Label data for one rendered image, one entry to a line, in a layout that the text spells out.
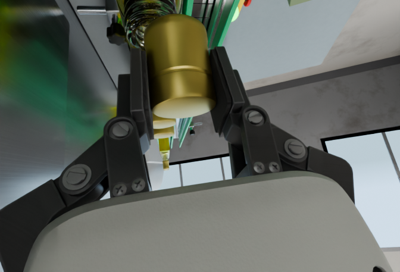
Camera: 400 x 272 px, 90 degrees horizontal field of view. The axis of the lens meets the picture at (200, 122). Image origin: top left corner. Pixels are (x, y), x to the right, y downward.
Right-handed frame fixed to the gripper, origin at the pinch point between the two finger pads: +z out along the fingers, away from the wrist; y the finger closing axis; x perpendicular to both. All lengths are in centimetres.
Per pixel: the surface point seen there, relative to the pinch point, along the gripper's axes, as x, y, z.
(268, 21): -28, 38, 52
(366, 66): -162, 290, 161
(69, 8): -14.6, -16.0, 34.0
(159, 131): -14.4, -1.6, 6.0
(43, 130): -11.4, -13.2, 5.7
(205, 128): -273, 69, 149
